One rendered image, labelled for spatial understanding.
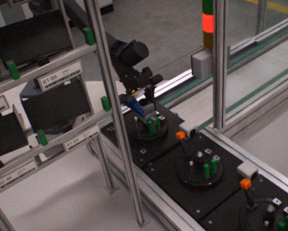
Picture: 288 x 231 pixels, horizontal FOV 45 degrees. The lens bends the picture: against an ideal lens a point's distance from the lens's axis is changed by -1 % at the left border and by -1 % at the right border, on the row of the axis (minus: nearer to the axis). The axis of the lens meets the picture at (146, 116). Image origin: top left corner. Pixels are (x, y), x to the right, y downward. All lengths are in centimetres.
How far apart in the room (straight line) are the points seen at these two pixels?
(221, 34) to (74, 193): 69
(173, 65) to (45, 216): 239
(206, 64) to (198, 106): 35
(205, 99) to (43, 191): 69
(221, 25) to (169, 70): 230
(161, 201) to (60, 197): 38
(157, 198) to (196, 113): 44
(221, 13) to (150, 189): 53
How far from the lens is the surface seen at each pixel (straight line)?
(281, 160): 126
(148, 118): 113
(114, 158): 115
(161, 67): 332
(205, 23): 101
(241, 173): 105
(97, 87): 166
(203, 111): 134
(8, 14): 407
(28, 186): 131
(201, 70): 104
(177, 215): 99
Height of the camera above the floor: 178
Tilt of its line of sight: 40 degrees down
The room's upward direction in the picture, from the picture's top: 9 degrees counter-clockwise
